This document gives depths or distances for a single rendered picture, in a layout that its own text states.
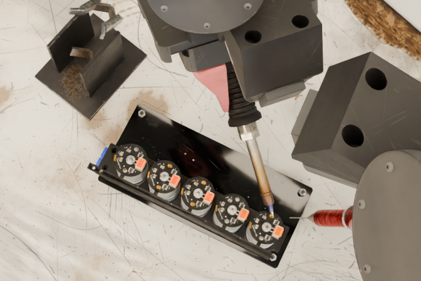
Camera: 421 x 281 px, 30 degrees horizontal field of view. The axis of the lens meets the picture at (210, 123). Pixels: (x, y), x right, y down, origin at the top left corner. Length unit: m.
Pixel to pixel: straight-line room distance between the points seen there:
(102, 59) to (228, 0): 0.26
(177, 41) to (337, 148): 0.19
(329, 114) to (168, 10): 0.10
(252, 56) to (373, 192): 0.13
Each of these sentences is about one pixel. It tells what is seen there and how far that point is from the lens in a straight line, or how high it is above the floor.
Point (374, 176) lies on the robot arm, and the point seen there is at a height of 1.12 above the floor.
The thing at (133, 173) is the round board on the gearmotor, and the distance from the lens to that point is 0.59.
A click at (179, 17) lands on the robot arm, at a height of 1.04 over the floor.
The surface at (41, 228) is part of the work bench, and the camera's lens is 0.65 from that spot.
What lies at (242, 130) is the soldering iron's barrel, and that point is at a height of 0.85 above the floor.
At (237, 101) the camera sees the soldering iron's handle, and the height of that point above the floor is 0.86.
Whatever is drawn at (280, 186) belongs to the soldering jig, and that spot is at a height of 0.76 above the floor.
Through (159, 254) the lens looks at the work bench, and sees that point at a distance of 0.64.
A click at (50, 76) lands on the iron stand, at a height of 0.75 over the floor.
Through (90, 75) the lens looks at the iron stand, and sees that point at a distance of 0.62.
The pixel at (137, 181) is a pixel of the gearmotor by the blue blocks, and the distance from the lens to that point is 0.61.
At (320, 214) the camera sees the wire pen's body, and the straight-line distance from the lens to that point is 0.51.
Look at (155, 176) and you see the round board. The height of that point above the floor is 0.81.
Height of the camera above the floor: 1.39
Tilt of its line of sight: 75 degrees down
